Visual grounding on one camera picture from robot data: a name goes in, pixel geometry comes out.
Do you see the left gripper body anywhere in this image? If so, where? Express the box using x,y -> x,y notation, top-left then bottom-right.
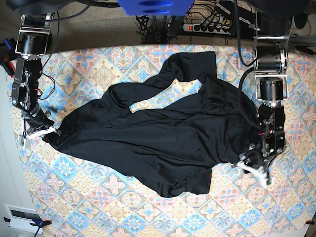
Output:
231,144 -> 279,183

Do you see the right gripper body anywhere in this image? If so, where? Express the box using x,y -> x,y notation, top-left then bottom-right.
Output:
22,108 -> 61,140

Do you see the black t-shirt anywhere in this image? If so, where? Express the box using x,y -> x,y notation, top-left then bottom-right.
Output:
44,51 -> 260,198

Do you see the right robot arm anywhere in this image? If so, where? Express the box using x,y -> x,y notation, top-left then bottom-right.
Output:
6,0 -> 67,139

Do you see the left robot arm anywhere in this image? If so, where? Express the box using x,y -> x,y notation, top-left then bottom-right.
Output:
235,0 -> 315,187

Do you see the black orange clamp left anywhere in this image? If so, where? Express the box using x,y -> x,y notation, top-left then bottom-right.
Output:
0,57 -> 15,78

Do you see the blue clamp top left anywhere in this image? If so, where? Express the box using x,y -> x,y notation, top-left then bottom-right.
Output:
3,38 -> 16,54

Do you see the blue clamp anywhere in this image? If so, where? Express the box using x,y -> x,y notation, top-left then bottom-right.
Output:
3,217 -> 52,228
3,38 -> 16,54

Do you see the orange clamp bottom right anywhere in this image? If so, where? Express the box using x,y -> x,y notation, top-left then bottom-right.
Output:
305,220 -> 315,225

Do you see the white floor box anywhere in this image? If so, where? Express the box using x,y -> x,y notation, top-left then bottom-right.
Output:
4,204 -> 40,233

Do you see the blue clamp bottom left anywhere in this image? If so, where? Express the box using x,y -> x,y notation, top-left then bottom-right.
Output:
3,217 -> 52,228

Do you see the white power strip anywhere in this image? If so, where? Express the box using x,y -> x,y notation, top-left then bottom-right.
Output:
182,23 -> 230,35

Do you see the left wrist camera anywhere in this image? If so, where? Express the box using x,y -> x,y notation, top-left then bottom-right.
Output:
263,172 -> 272,187

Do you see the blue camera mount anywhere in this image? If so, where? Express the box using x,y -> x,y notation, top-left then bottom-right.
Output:
117,0 -> 194,16

